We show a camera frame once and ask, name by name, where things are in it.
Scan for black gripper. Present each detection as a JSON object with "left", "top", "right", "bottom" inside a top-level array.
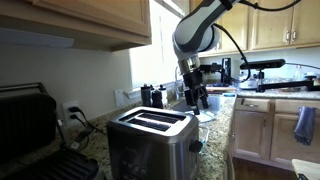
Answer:
[{"left": 182, "top": 70, "right": 210, "bottom": 116}]

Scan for stainless steel two-slot toaster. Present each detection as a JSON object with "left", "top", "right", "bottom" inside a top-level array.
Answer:
[{"left": 106, "top": 106, "right": 204, "bottom": 180}]

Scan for steel kitchen sink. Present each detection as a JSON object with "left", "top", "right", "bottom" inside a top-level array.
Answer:
[{"left": 171, "top": 94, "right": 224, "bottom": 116}]

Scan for light blue plate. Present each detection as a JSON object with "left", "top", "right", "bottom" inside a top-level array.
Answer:
[{"left": 192, "top": 109, "right": 217, "bottom": 124}]

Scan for clear salt mill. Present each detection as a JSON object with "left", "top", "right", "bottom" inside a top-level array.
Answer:
[{"left": 158, "top": 84, "right": 169, "bottom": 108}]

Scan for short black pepper mill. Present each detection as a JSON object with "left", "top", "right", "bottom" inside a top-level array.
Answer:
[{"left": 151, "top": 88, "right": 164, "bottom": 110}]

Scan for tall black pepper mill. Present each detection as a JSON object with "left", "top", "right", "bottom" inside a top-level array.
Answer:
[{"left": 140, "top": 83, "right": 153, "bottom": 108}]

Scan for silver cooking pot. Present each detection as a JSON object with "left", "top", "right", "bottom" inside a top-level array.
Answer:
[{"left": 237, "top": 73, "right": 259, "bottom": 91}]

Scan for wooden base cabinets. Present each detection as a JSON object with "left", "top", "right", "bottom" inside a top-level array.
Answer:
[{"left": 232, "top": 97, "right": 320, "bottom": 171}]

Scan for bright window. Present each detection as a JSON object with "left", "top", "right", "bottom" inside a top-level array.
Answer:
[{"left": 129, "top": 0, "right": 188, "bottom": 91}]

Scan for clear glass bottle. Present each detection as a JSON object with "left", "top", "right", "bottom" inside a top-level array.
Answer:
[{"left": 293, "top": 64, "right": 304, "bottom": 81}]

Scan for blue hanging dish towel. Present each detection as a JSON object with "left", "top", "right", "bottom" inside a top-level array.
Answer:
[{"left": 293, "top": 105, "right": 317, "bottom": 147}]

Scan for small light table top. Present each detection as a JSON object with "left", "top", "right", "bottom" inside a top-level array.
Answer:
[{"left": 291, "top": 158, "right": 320, "bottom": 180}]

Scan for wooden upper cabinet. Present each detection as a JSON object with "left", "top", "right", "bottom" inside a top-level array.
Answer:
[{"left": 0, "top": 0, "right": 153, "bottom": 53}]

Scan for black panini grill press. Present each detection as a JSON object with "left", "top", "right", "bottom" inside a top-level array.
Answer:
[{"left": 0, "top": 82, "right": 108, "bottom": 180}]

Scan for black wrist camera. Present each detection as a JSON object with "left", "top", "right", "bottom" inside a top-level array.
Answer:
[{"left": 199, "top": 63, "right": 223, "bottom": 75}]

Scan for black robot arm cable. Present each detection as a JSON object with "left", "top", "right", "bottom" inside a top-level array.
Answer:
[{"left": 213, "top": 0, "right": 303, "bottom": 84}]

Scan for black stereo camera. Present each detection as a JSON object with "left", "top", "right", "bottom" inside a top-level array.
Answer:
[{"left": 239, "top": 58, "right": 287, "bottom": 71}]

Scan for curved silver dishwasher handle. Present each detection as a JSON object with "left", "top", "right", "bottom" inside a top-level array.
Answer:
[{"left": 225, "top": 133, "right": 236, "bottom": 180}]

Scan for white switch plate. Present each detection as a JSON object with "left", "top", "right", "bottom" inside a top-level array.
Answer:
[{"left": 114, "top": 88, "right": 125, "bottom": 108}]

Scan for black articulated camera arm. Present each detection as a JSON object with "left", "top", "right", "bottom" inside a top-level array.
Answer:
[{"left": 255, "top": 69, "right": 320, "bottom": 94}]

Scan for black power cable with plug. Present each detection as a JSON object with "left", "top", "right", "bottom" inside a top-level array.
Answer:
[
  {"left": 68, "top": 105, "right": 108, "bottom": 136},
  {"left": 69, "top": 113, "right": 95, "bottom": 152}
]

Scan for white wall outlet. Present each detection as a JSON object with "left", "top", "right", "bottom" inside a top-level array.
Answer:
[{"left": 61, "top": 100, "right": 82, "bottom": 128}]

